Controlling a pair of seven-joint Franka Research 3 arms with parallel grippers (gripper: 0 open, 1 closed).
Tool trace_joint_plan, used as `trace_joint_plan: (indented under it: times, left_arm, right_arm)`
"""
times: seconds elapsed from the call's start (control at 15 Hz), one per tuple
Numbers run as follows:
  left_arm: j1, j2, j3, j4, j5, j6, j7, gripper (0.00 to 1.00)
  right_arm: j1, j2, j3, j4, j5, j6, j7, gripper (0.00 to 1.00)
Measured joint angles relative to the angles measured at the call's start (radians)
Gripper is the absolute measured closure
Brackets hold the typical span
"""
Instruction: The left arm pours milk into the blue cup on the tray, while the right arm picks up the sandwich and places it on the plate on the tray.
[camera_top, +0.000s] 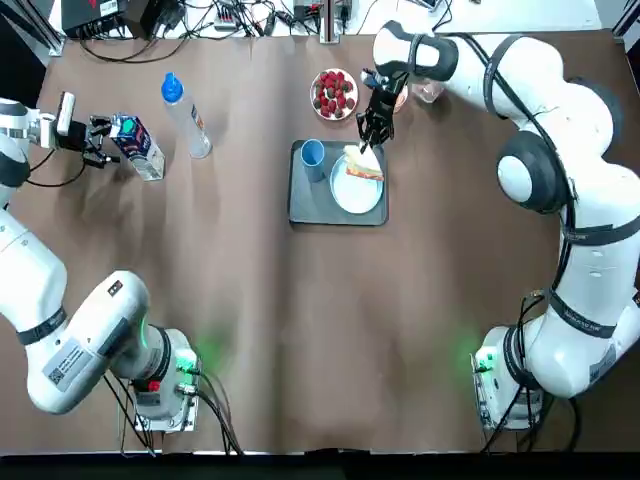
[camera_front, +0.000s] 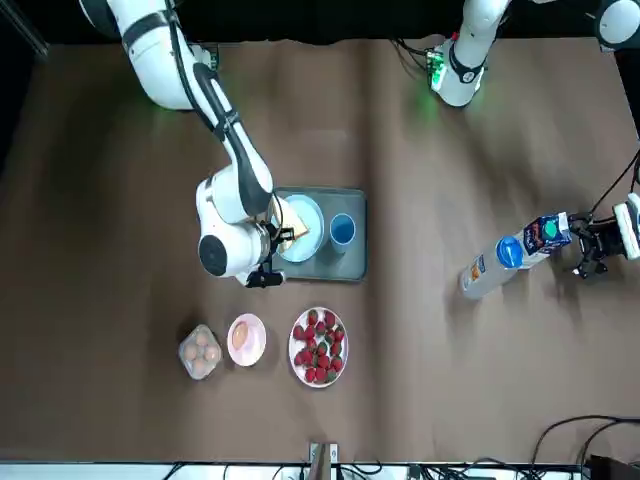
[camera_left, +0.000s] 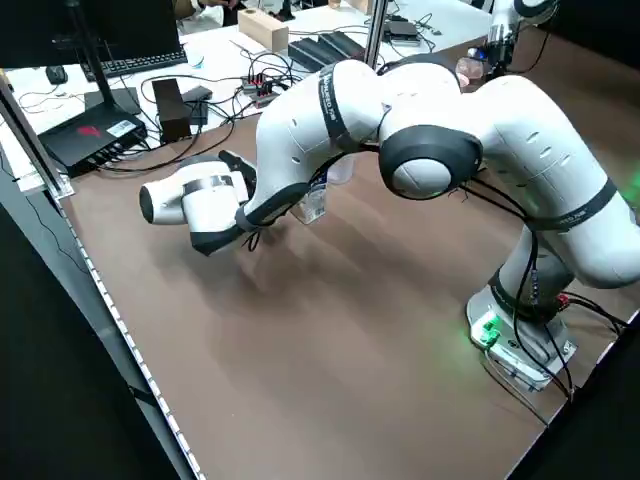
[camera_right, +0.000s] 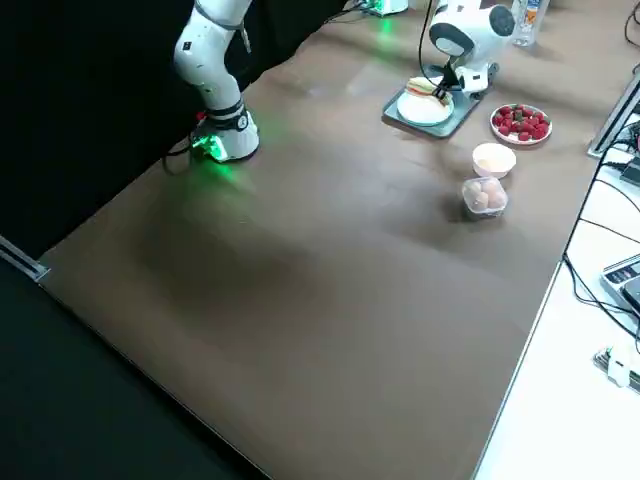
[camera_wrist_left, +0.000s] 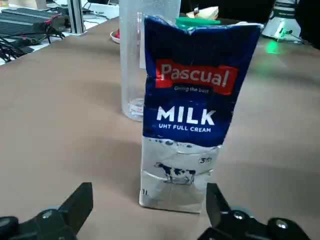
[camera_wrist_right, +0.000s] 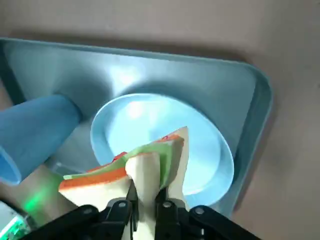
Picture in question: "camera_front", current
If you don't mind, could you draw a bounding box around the pale pink bowl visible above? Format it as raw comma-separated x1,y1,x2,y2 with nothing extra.
226,312,268,368

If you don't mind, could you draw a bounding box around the aluminium corner rail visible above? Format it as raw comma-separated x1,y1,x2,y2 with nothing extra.
0,2,51,57

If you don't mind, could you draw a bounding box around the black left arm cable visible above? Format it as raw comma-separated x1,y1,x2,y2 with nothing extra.
574,147,640,226

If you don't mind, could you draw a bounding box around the blue cup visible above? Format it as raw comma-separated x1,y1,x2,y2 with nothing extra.
328,212,358,257

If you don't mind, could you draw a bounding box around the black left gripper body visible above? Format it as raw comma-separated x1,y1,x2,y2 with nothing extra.
592,221,625,259

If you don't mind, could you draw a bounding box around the white strawberry plate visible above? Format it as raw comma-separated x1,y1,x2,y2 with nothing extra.
287,305,350,389

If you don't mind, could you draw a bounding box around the triangular sandwich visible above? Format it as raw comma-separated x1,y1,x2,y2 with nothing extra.
271,197,312,247

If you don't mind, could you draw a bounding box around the black wrist-mounted box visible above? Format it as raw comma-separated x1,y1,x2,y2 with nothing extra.
244,263,287,290

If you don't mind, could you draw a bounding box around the red strawberries pile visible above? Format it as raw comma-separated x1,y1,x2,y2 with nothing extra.
293,308,347,386

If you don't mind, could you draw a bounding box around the black box red logo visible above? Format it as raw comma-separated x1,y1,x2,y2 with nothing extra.
588,453,640,480

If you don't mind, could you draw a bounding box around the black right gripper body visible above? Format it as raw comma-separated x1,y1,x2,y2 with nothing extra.
262,221,282,258

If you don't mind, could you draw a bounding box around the pale round plate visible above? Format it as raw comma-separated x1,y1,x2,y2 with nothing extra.
274,194,324,263

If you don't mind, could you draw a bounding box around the aluminium camera post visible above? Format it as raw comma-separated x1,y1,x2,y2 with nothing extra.
308,441,339,480

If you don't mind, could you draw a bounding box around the blue white milk carton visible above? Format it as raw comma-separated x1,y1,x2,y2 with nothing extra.
519,211,574,272

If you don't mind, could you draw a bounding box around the long black table cable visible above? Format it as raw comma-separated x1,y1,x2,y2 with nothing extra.
581,421,640,469
532,416,640,476

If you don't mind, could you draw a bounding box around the grey rectangular tray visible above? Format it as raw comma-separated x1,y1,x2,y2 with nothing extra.
264,186,371,286

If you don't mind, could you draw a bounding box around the clear plastic egg box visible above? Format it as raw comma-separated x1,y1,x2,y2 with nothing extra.
177,323,223,382

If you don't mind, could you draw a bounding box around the clear bottle blue cap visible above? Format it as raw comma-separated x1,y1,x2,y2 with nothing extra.
458,235,526,301

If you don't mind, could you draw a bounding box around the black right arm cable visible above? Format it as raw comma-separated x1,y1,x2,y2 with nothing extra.
162,0,281,226

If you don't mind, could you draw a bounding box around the black left base cable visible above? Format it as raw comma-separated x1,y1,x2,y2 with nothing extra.
393,37,437,69

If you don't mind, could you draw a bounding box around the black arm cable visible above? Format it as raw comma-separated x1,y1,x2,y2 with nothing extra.
574,147,640,226
162,0,281,226

